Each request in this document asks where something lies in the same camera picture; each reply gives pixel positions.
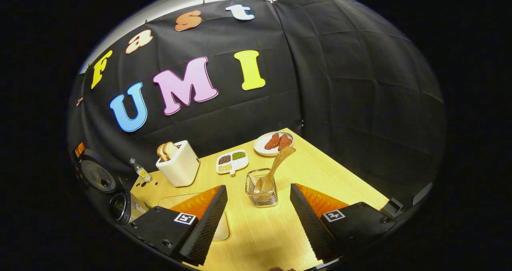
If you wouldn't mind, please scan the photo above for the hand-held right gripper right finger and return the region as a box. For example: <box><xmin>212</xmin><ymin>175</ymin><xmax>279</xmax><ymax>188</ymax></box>
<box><xmin>290</xmin><ymin>183</ymin><xmax>398</xmax><ymax>263</ymax></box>

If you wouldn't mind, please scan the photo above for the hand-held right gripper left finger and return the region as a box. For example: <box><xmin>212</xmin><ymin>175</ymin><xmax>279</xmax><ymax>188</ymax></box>
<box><xmin>122</xmin><ymin>184</ymin><xmax>228</xmax><ymax>266</ymax></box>

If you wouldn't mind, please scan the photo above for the dark grey rice cooker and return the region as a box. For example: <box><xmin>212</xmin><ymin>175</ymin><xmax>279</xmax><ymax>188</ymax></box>
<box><xmin>74</xmin><ymin>149</ymin><xmax>150</xmax><ymax>226</ymax></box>

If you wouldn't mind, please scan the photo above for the clear chopstick holder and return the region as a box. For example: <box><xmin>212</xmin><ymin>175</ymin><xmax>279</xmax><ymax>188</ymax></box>
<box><xmin>245</xmin><ymin>168</ymin><xmax>278</xmax><ymax>208</ymax></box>

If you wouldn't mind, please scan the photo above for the wooden spoon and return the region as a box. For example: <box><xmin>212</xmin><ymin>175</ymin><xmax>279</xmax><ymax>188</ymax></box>
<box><xmin>253</xmin><ymin>146</ymin><xmax>297</xmax><ymax>194</ymax></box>

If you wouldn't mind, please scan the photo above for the white container with clear lid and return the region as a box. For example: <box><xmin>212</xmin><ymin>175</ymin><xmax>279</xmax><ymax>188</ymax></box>
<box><xmin>157</xmin><ymin>192</ymin><xmax>230</xmax><ymax>241</ymax></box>

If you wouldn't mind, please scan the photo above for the white toaster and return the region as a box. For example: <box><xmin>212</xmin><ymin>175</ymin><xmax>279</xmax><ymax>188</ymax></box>
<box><xmin>156</xmin><ymin>140</ymin><xmax>200</xmax><ymax>187</ymax></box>

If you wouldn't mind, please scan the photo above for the white divided grain dish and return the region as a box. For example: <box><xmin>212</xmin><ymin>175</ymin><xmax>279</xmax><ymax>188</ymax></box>
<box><xmin>216</xmin><ymin>149</ymin><xmax>249</xmax><ymax>175</ymax></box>

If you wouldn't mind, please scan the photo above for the glass bottle with yellow label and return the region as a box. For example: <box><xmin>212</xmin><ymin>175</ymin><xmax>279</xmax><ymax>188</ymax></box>
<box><xmin>129</xmin><ymin>158</ymin><xmax>152</xmax><ymax>183</ymax></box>

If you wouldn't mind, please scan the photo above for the white round plate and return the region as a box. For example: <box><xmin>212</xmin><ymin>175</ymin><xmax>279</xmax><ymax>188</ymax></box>
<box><xmin>254</xmin><ymin>132</ymin><xmax>294</xmax><ymax>157</ymax></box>

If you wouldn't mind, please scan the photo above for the black backdrop cloth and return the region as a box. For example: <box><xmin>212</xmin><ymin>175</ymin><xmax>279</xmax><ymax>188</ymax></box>
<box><xmin>66</xmin><ymin>0</ymin><xmax>446</xmax><ymax>207</ymax></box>

